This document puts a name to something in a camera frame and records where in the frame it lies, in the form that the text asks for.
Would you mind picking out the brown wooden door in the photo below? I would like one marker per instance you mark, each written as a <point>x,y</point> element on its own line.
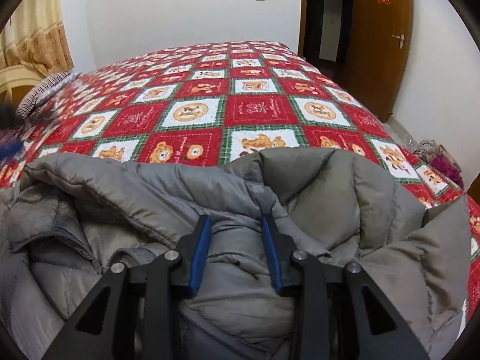
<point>377,53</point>

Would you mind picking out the grey puffer jacket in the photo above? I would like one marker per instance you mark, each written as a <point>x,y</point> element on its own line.
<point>71,217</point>

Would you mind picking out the red patchwork bear bedspread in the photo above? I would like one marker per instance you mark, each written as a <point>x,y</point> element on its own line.
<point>208,105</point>

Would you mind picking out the beige patterned curtain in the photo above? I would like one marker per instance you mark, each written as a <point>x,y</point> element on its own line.
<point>34,36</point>

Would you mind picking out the striped grey pillow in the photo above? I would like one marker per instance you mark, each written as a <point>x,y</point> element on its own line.
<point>42,92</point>

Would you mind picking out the cream wooden headboard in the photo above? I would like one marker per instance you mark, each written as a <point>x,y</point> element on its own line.
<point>16,82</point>

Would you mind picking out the magenta clothes pile on floor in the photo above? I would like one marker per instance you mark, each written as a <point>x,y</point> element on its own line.
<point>438,157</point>

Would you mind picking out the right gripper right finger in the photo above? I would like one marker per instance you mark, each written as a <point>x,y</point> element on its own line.
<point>340,313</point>

